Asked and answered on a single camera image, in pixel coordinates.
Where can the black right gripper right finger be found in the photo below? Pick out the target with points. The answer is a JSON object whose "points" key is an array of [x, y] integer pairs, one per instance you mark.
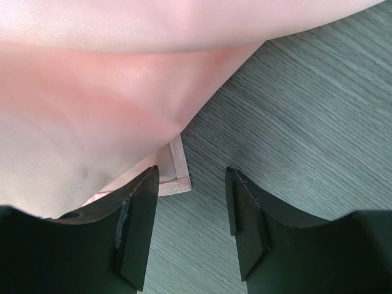
{"points": [[282, 249]]}

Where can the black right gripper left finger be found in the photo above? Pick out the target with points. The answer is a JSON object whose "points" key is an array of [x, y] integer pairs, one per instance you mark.
{"points": [[102, 247]]}

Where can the pink satin napkin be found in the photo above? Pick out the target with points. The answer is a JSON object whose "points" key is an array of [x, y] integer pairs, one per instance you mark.
{"points": [[89, 89]]}

